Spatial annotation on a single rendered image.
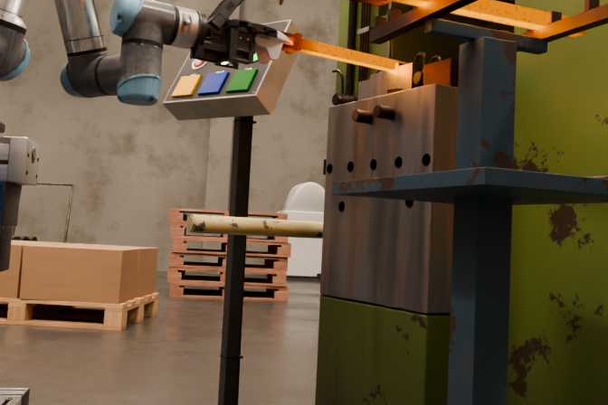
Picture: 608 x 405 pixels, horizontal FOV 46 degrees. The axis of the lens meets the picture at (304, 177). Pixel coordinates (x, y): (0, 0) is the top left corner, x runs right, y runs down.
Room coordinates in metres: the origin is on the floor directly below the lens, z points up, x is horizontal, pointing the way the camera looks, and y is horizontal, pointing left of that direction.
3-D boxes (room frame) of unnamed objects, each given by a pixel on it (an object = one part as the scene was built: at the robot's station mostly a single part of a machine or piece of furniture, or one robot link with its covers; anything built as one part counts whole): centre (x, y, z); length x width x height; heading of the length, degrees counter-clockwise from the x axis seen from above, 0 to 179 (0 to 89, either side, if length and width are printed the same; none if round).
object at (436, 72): (1.48, -0.31, 0.95); 0.12 x 0.09 x 0.07; 121
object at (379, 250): (1.67, -0.39, 0.69); 0.56 x 0.38 x 0.45; 121
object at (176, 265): (6.58, 0.66, 0.38); 1.08 x 0.77 x 0.77; 98
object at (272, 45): (1.40, 0.07, 0.98); 0.09 x 0.03 x 0.06; 118
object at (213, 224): (1.85, 0.08, 0.62); 0.44 x 0.05 x 0.05; 121
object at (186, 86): (1.99, 0.34, 1.01); 0.07 x 0.05 x 0.07; 56
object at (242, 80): (1.88, 0.18, 1.01); 0.07 x 0.05 x 0.07; 56
